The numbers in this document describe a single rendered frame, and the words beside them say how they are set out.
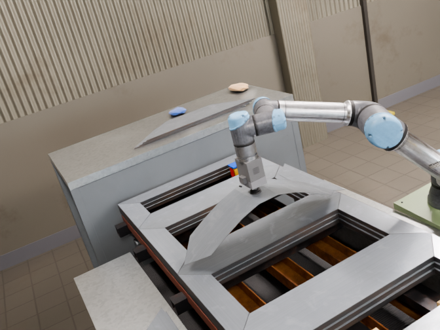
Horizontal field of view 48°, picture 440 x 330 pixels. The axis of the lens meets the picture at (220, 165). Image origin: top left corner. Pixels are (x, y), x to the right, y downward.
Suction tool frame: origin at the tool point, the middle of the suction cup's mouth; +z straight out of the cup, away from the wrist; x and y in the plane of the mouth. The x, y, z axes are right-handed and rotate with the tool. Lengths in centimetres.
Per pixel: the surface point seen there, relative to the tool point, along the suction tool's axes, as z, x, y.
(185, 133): -3, 11, -85
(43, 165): 33, -52, -245
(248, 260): 17.4, -13.8, 9.4
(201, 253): 9.5, -27.6, 3.5
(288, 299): 15.6, -16.8, 38.3
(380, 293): 17, 5, 54
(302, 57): 18, 187, -222
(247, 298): 34.0, -17.1, 6.9
